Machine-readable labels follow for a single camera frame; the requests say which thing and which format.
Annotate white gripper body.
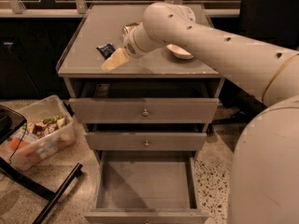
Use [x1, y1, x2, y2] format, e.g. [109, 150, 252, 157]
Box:
[123, 27, 146, 58]

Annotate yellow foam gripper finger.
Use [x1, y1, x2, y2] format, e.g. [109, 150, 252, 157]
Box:
[102, 48, 129, 72]

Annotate blue rxbar wrapper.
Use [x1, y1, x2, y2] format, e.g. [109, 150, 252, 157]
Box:
[96, 43, 116, 59]

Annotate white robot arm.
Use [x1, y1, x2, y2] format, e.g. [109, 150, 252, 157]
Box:
[103, 3, 299, 224]

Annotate dark item in top drawer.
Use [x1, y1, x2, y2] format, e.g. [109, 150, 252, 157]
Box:
[94, 84, 109, 98]

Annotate grey top drawer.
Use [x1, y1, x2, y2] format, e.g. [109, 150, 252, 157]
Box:
[70, 81, 219, 124]

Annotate grey drawer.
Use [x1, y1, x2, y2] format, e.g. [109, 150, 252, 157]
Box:
[85, 124, 206, 151]
[84, 151, 208, 224]
[70, 81, 219, 124]

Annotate grey drawer cabinet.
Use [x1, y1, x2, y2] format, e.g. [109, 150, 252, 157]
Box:
[55, 3, 226, 224]

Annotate grey middle drawer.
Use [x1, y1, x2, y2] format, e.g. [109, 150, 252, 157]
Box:
[85, 124, 206, 151]

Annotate grey bottom drawer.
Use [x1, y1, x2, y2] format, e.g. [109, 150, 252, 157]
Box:
[84, 151, 208, 224]

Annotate white paper bowl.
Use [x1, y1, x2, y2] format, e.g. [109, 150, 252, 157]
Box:
[166, 44, 193, 60]

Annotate clear plastic storage bin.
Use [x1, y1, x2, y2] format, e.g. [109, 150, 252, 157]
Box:
[1, 95, 76, 171]

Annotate snack packages in bin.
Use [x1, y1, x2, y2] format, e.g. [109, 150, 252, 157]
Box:
[8, 116, 67, 150]

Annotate black office chair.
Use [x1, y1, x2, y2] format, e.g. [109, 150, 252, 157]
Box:
[212, 0, 299, 125]

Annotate black stand frame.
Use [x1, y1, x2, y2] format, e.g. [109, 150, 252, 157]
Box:
[0, 105, 84, 224]

